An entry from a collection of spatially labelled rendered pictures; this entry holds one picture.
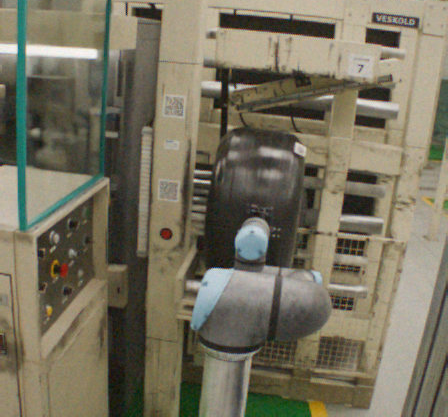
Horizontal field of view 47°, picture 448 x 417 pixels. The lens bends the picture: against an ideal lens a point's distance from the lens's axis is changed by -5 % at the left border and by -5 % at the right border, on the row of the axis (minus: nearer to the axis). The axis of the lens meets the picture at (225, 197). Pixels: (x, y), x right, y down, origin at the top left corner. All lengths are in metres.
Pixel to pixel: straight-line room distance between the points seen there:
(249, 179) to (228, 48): 0.57
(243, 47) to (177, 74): 0.33
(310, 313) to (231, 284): 0.14
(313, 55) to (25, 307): 1.29
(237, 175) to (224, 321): 0.81
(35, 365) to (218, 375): 0.66
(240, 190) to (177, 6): 0.63
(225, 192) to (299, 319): 0.80
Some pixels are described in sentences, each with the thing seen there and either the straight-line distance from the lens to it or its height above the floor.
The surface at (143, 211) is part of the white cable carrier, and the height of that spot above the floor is 1.13.
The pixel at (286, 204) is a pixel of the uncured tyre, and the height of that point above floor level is 1.27.
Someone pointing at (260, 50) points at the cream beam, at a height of 1.71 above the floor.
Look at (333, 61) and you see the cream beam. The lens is 2.00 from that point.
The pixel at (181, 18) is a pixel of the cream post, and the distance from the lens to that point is 1.78.
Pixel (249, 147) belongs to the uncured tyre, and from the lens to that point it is 1.72.
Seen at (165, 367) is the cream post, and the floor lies 0.49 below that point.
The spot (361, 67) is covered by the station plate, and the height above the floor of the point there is 1.69.
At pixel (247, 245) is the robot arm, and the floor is 1.28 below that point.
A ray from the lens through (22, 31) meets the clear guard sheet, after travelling 1.24.
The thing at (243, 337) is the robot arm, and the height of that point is 1.27.
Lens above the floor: 1.75
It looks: 17 degrees down
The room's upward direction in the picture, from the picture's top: 5 degrees clockwise
